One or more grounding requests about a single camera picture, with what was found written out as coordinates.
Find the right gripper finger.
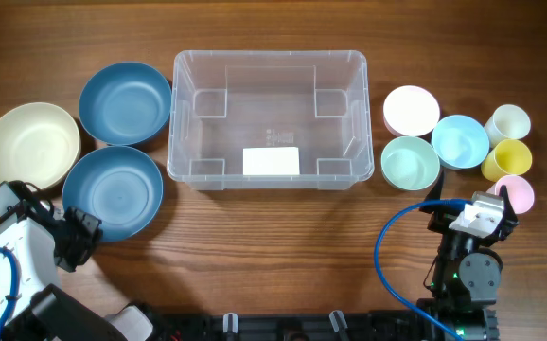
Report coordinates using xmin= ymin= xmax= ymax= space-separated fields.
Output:
xmin=499 ymin=185 xmax=518 ymax=221
xmin=425 ymin=171 xmax=445 ymax=201

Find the mint green small bowl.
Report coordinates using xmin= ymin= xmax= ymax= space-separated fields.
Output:
xmin=380 ymin=136 xmax=441 ymax=191

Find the dark blue bowl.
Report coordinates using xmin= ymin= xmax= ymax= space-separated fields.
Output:
xmin=79 ymin=62 xmax=171 ymax=145
xmin=62 ymin=146 xmax=164 ymax=242

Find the cream large bowl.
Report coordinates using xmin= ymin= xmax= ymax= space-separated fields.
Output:
xmin=0 ymin=102 xmax=81 ymax=189

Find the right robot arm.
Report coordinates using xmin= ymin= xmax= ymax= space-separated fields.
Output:
xmin=417 ymin=187 xmax=519 ymax=341

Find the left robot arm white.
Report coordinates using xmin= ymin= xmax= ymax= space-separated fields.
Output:
xmin=0 ymin=180 xmax=160 ymax=341

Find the pink cup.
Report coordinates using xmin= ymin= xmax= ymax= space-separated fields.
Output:
xmin=487 ymin=175 xmax=535 ymax=214

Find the light blue small bowl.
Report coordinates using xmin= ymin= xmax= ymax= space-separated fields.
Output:
xmin=431 ymin=115 xmax=490 ymax=170

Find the yellow cup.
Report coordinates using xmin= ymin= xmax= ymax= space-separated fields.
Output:
xmin=481 ymin=139 xmax=533 ymax=182

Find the white pink small bowl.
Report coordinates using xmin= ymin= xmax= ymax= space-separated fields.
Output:
xmin=382 ymin=85 xmax=441 ymax=136

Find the cream cup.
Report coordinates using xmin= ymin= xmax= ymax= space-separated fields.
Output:
xmin=484 ymin=104 xmax=531 ymax=148

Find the clear plastic storage bin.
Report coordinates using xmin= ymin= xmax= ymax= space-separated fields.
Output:
xmin=167 ymin=50 xmax=375 ymax=190

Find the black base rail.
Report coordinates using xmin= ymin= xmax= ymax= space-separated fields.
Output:
xmin=166 ymin=310 xmax=500 ymax=341

